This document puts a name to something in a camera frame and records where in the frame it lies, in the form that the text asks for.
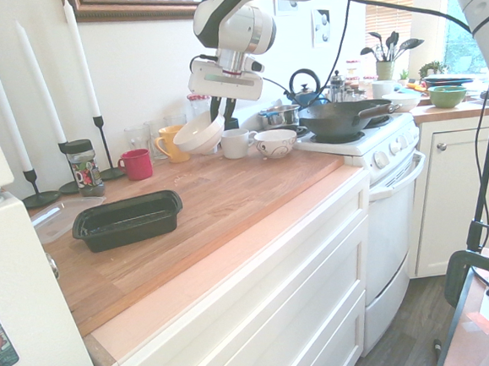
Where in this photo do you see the white bowl with swirl pattern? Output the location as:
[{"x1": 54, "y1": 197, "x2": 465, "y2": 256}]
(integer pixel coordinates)
[{"x1": 253, "y1": 127, "x2": 300, "y2": 161}]

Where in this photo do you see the black plastic food box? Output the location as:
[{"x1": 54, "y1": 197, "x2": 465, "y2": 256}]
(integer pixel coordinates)
[{"x1": 68, "y1": 188, "x2": 187, "y2": 256}]

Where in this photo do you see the large white mug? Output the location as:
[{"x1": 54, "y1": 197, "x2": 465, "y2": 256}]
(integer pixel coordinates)
[{"x1": 219, "y1": 126, "x2": 262, "y2": 161}]

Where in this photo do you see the tall white taper candle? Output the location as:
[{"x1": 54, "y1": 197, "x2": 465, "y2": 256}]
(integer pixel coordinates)
[{"x1": 61, "y1": 0, "x2": 102, "y2": 120}]

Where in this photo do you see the dark green C-clamp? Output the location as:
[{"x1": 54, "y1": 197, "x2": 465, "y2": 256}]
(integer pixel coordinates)
[{"x1": 440, "y1": 248, "x2": 479, "y2": 309}]

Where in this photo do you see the plain white bowl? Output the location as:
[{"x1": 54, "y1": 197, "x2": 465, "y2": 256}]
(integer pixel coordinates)
[{"x1": 170, "y1": 109, "x2": 230, "y2": 159}]

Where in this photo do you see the white door cabinet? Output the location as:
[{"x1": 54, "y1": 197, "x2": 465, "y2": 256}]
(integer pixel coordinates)
[{"x1": 401, "y1": 107, "x2": 489, "y2": 280}]

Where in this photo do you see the black kitchen utensil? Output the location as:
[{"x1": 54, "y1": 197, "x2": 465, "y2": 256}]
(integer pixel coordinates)
[
  {"x1": 358, "y1": 30, "x2": 385, "y2": 64},
  {"x1": 383, "y1": 30, "x2": 403, "y2": 63},
  {"x1": 393, "y1": 36, "x2": 427, "y2": 61}
]

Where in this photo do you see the window blind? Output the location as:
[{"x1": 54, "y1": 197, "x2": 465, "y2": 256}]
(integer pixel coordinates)
[{"x1": 362, "y1": 0, "x2": 419, "y2": 52}]

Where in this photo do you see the blue plate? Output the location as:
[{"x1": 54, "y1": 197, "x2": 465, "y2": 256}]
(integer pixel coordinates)
[{"x1": 421, "y1": 72, "x2": 477, "y2": 90}]

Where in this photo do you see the robot mounting table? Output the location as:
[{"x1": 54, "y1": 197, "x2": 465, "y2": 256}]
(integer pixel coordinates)
[{"x1": 425, "y1": 251, "x2": 489, "y2": 366}]

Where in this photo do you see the glass french press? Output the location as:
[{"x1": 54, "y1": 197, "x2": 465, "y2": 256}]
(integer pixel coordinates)
[{"x1": 326, "y1": 68, "x2": 349, "y2": 106}]

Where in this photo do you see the stainless steel pot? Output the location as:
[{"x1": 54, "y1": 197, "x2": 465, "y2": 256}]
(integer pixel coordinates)
[{"x1": 256, "y1": 102, "x2": 304, "y2": 132}]

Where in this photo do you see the large jar red checkered lid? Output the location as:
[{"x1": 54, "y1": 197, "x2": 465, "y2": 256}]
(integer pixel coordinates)
[{"x1": 185, "y1": 91, "x2": 214, "y2": 123}]

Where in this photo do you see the blue kettle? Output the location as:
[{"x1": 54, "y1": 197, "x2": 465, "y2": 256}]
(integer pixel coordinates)
[{"x1": 282, "y1": 66, "x2": 334, "y2": 111}]

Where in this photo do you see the wall photo print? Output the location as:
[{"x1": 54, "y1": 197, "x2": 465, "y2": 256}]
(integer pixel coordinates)
[{"x1": 309, "y1": 7, "x2": 334, "y2": 50}]

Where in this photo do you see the white refrigerator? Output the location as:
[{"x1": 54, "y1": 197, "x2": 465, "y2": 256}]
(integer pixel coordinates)
[{"x1": 0, "y1": 55, "x2": 106, "y2": 366}]

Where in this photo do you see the white canister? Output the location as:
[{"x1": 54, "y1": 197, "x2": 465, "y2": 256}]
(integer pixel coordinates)
[{"x1": 371, "y1": 79, "x2": 398, "y2": 100}]

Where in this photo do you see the framed painting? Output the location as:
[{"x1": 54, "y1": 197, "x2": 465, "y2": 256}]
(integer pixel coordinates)
[{"x1": 60, "y1": 0, "x2": 204, "y2": 30}]

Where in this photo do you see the white kitchen stove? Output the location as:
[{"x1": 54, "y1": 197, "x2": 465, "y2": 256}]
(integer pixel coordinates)
[{"x1": 291, "y1": 107, "x2": 443, "y2": 362}]

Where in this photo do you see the small green plant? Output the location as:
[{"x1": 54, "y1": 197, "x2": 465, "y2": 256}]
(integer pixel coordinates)
[{"x1": 417, "y1": 59, "x2": 450, "y2": 81}]

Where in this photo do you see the red enamel mug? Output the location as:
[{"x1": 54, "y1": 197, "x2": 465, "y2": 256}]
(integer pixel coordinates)
[{"x1": 115, "y1": 147, "x2": 155, "y2": 183}]

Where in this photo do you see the green mixing bowl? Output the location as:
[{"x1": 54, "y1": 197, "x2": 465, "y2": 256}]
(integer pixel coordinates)
[{"x1": 427, "y1": 82, "x2": 470, "y2": 111}]

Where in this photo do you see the spice jar with black lid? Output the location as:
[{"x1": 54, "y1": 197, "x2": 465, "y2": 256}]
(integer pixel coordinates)
[{"x1": 63, "y1": 137, "x2": 107, "y2": 200}]

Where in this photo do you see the black metal candle holder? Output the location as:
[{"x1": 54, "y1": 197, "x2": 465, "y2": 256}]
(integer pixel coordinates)
[
  {"x1": 54, "y1": 139, "x2": 82, "y2": 196},
  {"x1": 91, "y1": 112, "x2": 128, "y2": 183},
  {"x1": 19, "y1": 165, "x2": 63, "y2": 210}
]

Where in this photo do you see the black stand pole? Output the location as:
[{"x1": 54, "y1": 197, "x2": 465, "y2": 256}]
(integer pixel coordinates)
[{"x1": 454, "y1": 82, "x2": 489, "y2": 252}]

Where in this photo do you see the short white taper candle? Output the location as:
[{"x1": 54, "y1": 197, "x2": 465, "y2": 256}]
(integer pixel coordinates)
[{"x1": 0, "y1": 39, "x2": 34, "y2": 175}]

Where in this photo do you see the pale utensil crock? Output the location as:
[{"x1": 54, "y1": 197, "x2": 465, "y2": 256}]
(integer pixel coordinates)
[{"x1": 375, "y1": 58, "x2": 398, "y2": 83}]

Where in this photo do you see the medium white taper candle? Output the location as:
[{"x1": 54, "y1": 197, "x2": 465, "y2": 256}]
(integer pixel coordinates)
[{"x1": 14, "y1": 16, "x2": 68, "y2": 148}]

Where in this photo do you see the clear plastic lid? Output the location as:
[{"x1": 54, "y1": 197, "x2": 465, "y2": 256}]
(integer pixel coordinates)
[{"x1": 28, "y1": 194, "x2": 108, "y2": 247}]

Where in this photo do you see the white drawer cabinet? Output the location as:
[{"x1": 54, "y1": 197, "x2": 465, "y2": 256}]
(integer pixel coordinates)
[{"x1": 71, "y1": 166, "x2": 388, "y2": 366}]

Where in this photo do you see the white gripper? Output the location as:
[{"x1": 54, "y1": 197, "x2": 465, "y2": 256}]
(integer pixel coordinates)
[{"x1": 186, "y1": 53, "x2": 268, "y2": 127}]

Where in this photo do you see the yellow ceramic mug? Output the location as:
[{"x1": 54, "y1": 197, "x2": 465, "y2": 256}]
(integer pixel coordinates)
[{"x1": 152, "y1": 123, "x2": 193, "y2": 166}]

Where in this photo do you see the black wok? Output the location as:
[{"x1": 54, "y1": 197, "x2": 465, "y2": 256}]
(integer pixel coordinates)
[{"x1": 296, "y1": 96, "x2": 404, "y2": 143}]

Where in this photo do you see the clear drinking glass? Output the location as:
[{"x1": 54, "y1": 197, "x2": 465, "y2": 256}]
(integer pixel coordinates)
[
  {"x1": 162, "y1": 112, "x2": 188, "y2": 129},
  {"x1": 122, "y1": 123, "x2": 155, "y2": 160},
  {"x1": 142, "y1": 117, "x2": 170, "y2": 161}
]

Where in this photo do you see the wide shallow white bowl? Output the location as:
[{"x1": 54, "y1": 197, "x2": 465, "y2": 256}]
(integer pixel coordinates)
[{"x1": 381, "y1": 90, "x2": 424, "y2": 115}]

